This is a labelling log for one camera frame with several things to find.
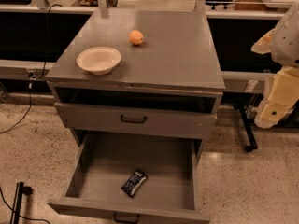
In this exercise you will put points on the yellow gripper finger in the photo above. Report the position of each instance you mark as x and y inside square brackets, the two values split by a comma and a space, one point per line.
[281, 92]
[264, 44]

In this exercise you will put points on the dark blue rxbar wrapper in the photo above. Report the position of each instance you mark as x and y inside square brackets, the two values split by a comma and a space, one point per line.
[134, 182]

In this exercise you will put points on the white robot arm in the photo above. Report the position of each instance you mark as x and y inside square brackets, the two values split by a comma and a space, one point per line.
[285, 41]

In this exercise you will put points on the closed grey upper drawer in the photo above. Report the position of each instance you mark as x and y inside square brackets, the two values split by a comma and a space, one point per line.
[136, 120]

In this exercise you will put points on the grey drawer cabinet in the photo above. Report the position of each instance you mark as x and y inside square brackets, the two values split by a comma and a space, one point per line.
[175, 68]

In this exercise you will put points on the open grey middle drawer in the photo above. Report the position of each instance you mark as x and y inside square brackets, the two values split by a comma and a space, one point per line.
[105, 162]

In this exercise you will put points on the black table leg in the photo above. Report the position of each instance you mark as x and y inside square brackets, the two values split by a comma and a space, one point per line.
[252, 142]

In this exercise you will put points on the orange fruit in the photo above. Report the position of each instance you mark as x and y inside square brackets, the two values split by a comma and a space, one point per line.
[136, 37]

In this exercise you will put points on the white paper bowl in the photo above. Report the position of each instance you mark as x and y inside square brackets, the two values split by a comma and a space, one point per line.
[98, 60]

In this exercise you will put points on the black floor stand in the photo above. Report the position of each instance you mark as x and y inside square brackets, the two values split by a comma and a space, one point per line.
[15, 208]

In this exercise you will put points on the grey railing frame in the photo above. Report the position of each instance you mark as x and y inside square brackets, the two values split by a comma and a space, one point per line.
[239, 8]

